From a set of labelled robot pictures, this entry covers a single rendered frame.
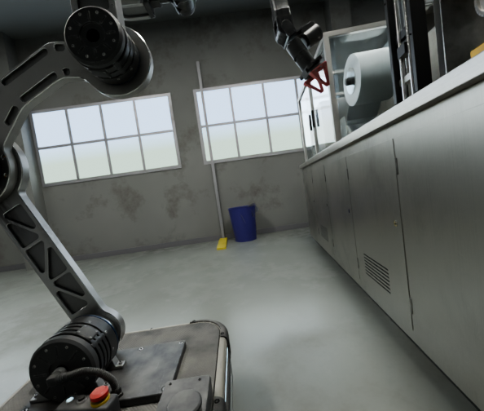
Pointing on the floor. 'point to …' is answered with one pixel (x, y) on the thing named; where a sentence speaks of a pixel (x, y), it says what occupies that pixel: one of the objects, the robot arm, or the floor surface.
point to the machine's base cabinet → (434, 232)
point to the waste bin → (244, 223)
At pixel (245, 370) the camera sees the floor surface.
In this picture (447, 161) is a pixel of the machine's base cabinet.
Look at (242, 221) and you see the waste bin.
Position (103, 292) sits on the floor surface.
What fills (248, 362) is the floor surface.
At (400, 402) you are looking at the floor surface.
